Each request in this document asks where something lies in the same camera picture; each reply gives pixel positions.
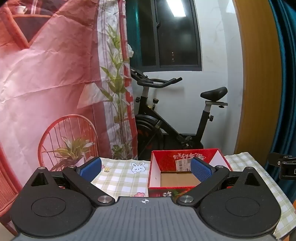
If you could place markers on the black exercise bike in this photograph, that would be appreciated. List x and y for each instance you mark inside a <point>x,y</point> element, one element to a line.
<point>161,125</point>

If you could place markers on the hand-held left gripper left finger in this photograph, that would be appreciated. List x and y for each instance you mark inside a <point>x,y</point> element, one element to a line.
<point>90,168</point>

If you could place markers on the red cardboard box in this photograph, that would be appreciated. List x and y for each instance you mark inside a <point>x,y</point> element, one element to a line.
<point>178,180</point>

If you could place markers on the dark window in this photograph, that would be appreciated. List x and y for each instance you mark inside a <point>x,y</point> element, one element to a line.
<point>175,34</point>

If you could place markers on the printed red backdrop cloth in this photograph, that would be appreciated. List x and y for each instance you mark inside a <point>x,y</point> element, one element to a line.
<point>46,81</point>

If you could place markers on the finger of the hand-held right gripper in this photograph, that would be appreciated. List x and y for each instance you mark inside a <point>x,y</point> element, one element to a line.
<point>286,168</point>

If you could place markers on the teal curtain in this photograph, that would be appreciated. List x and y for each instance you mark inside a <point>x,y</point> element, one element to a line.
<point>286,92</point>

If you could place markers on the yellow wooden panel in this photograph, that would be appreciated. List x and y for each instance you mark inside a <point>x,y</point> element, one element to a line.
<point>259,81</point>

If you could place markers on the checked tablecloth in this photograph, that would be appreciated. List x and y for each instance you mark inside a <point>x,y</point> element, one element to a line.
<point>120,176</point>

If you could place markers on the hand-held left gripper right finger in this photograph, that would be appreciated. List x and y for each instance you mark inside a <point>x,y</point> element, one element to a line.
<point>200,170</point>

